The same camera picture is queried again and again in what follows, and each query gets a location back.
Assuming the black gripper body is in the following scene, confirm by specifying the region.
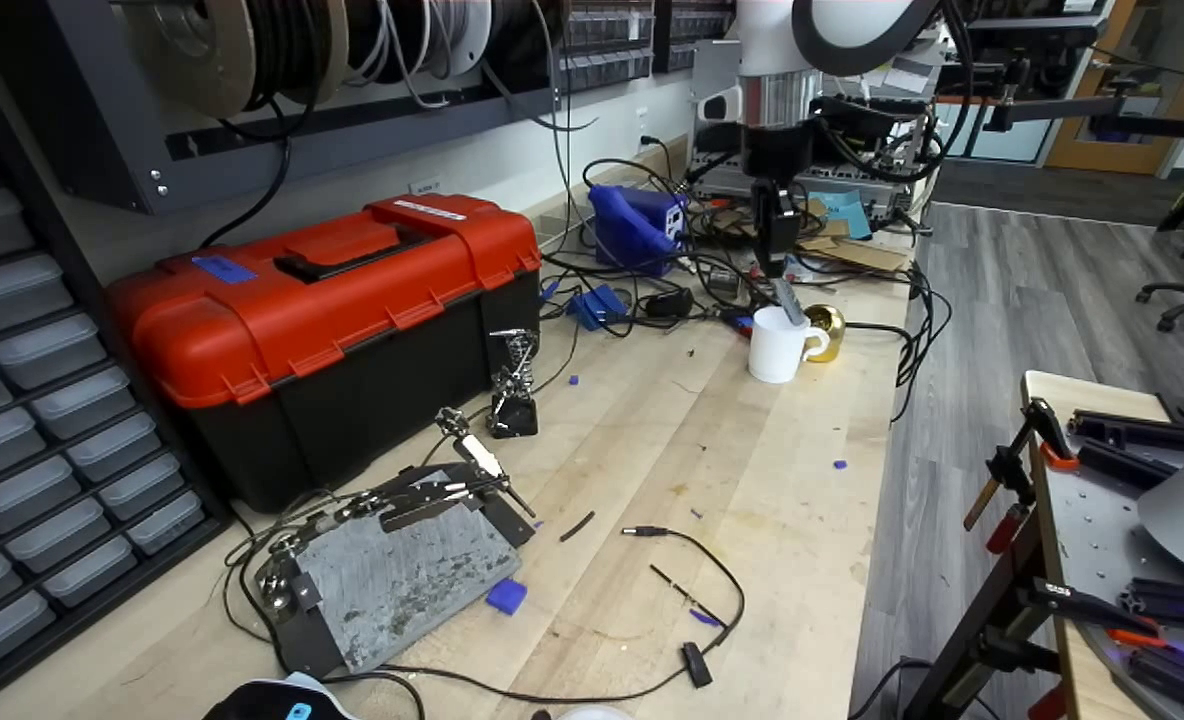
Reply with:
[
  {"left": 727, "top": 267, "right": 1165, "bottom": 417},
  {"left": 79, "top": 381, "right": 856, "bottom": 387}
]
[{"left": 745, "top": 123, "right": 806, "bottom": 254}]

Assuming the pen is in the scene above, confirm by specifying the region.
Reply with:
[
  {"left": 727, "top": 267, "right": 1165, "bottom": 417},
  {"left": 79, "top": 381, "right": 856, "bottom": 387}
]
[{"left": 773, "top": 273, "right": 802, "bottom": 325}]

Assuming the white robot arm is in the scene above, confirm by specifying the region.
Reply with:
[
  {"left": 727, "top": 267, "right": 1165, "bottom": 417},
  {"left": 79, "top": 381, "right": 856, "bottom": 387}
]
[{"left": 734, "top": 0, "right": 936, "bottom": 274}]

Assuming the white cup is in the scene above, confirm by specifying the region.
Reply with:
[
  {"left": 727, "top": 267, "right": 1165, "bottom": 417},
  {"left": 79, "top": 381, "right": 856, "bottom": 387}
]
[{"left": 748, "top": 306, "right": 831, "bottom": 385}]

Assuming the blue soldering station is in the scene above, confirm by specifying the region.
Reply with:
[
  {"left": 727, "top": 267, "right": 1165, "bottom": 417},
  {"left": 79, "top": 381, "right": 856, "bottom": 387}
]
[{"left": 586, "top": 184, "right": 682, "bottom": 274}]

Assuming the blue connector box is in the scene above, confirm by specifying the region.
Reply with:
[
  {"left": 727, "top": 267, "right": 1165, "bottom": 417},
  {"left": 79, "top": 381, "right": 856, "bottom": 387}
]
[{"left": 569, "top": 284, "right": 629, "bottom": 331}]

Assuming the small black metal stand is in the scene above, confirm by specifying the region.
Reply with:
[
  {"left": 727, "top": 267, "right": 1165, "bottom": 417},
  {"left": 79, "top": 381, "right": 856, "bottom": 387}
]
[{"left": 488, "top": 327, "right": 534, "bottom": 441}]

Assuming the side table with clamps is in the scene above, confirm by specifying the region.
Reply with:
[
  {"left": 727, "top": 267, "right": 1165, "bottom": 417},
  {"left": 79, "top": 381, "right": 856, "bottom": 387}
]
[{"left": 904, "top": 373, "right": 1184, "bottom": 720}]

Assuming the small blue plastic block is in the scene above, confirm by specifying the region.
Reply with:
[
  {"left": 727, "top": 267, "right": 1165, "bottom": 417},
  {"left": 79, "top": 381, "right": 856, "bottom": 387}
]
[{"left": 488, "top": 579, "right": 529, "bottom": 616}]

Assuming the grey circuit board device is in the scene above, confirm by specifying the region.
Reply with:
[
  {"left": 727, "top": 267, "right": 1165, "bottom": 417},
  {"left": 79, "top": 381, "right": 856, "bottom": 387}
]
[{"left": 257, "top": 464, "right": 534, "bottom": 679}]

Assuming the red black toolbox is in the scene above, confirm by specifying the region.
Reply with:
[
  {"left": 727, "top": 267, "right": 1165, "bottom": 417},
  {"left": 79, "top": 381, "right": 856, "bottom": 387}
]
[{"left": 110, "top": 194, "right": 539, "bottom": 513}]

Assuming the grey parts drawer cabinet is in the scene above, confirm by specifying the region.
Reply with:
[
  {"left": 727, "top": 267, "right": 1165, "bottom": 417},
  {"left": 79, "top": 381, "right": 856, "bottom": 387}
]
[{"left": 0, "top": 106, "right": 223, "bottom": 692}]

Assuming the black cable on table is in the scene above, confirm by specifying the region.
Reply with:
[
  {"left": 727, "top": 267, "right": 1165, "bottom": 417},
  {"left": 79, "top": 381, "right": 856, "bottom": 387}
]
[{"left": 223, "top": 520, "right": 750, "bottom": 712}]

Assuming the black wire spool rack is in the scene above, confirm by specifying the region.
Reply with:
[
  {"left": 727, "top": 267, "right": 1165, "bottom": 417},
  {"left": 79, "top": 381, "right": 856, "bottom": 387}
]
[{"left": 0, "top": 0, "right": 731, "bottom": 214}]

